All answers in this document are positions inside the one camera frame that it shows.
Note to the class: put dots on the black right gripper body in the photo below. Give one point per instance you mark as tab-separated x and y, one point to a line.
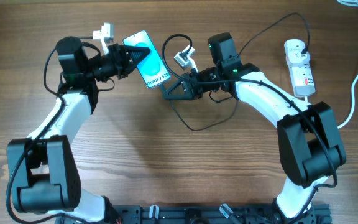
193	85

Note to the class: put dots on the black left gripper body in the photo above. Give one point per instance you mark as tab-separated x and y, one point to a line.
117	60

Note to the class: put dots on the teal screen Samsung smartphone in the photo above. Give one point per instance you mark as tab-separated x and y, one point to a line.
151	69

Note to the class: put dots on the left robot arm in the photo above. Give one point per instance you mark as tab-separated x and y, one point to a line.
43	176

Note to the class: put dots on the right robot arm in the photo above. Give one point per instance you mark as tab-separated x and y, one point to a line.
310	145

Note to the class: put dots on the white USB charger plug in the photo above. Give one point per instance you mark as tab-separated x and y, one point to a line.
296	58

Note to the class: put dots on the white power strip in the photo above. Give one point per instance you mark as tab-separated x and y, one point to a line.
301	77

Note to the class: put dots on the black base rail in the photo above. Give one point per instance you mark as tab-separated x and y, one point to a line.
248	214

